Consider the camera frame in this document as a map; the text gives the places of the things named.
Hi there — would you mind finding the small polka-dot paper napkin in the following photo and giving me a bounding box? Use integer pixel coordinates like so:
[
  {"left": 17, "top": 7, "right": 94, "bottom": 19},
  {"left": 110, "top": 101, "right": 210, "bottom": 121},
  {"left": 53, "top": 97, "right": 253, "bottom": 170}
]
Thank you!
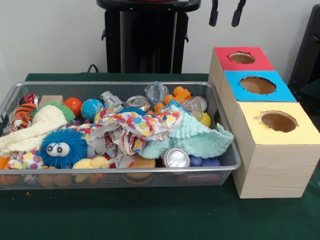
[{"left": 8, "top": 147, "right": 45, "bottom": 170}]

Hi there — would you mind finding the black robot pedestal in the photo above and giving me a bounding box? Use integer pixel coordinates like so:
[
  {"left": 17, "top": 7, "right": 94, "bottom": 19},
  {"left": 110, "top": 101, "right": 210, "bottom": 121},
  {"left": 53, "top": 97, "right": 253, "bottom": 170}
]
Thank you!
[{"left": 96, "top": 0, "right": 202, "bottom": 74}]

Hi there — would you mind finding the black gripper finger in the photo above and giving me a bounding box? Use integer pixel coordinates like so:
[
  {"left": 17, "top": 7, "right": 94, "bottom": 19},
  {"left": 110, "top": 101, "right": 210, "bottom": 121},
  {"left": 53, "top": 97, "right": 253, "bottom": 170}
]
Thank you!
[
  {"left": 208, "top": 0, "right": 220, "bottom": 27},
  {"left": 231, "top": 0, "right": 248, "bottom": 28}
]

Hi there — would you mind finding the cream knitted cloth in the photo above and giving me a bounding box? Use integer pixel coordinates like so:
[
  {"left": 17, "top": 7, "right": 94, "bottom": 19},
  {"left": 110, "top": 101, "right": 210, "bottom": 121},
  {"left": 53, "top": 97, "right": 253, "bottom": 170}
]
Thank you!
[{"left": 0, "top": 104, "right": 68, "bottom": 158}]

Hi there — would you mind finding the silver mesh bin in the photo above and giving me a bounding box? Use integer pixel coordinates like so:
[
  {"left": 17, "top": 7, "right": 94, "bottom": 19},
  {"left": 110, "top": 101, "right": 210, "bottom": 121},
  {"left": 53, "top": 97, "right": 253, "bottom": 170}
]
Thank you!
[{"left": 0, "top": 81, "right": 243, "bottom": 191}]

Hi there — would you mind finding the silver drink can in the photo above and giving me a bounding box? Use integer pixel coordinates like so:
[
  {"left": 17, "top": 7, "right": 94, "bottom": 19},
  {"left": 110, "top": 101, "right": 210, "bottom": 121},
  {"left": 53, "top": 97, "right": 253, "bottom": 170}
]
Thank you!
[{"left": 162, "top": 147, "right": 191, "bottom": 168}]

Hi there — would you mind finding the orange rubber ball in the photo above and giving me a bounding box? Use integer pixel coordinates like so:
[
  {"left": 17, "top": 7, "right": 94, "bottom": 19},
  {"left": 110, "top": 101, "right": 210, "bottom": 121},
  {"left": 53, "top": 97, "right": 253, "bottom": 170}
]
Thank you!
[{"left": 63, "top": 97, "right": 83, "bottom": 117}]

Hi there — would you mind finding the large polka-dot paper napkin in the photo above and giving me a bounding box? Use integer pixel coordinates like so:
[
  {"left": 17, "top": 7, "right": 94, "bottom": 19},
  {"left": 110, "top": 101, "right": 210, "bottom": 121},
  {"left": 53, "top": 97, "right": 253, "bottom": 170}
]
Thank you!
[{"left": 67, "top": 104, "right": 183, "bottom": 169}]

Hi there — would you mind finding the black cable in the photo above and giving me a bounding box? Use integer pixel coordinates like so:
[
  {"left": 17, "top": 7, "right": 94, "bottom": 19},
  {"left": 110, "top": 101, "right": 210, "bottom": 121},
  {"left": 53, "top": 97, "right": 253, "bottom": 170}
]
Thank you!
[{"left": 86, "top": 63, "right": 101, "bottom": 74}]

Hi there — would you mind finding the wooden box with three holes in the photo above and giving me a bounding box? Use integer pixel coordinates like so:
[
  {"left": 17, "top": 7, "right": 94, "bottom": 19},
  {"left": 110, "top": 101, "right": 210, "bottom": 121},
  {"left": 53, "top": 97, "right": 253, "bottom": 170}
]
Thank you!
[{"left": 207, "top": 46, "right": 320, "bottom": 200}]

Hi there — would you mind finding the silver toy robot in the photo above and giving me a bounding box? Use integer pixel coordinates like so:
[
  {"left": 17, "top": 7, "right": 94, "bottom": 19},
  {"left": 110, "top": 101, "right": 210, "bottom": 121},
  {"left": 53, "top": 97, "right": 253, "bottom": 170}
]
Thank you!
[{"left": 100, "top": 90, "right": 125, "bottom": 112}]

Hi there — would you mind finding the dark green table cloth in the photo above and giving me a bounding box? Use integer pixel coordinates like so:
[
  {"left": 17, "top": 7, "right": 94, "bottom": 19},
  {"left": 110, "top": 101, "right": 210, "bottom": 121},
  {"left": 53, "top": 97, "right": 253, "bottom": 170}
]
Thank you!
[
  {"left": 0, "top": 72, "right": 320, "bottom": 240},
  {"left": 289, "top": 79, "right": 320, "bottom": 131}
]

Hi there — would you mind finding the blue globe ball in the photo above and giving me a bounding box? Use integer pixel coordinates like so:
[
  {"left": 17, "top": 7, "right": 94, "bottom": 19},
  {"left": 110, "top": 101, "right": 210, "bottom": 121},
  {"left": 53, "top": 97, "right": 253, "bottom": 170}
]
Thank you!
[{"left": 80, "top": 98, "right": 105, "bottom": 120}]

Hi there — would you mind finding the mint green cloth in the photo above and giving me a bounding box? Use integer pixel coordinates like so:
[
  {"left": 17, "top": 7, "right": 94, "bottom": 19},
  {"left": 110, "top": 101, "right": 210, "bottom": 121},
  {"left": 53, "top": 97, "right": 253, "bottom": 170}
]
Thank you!
[{"left": 138, "top": 109, "right": 235, "bottom": 160}]

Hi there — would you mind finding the tiger plush toy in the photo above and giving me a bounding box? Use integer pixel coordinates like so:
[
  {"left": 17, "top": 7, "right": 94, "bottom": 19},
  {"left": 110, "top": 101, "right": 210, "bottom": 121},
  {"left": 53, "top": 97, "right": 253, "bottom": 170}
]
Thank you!
[{"left": 9, "top": 102, "right": 38, "bottom": 133}]

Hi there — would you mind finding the blue spiky ball with eyes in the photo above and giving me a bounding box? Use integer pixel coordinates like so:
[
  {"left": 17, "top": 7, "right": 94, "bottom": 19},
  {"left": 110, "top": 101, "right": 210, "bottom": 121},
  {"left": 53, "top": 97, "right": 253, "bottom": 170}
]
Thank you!
[{"left": 39, "top": 128, "right": 88, "bottom": 170}]

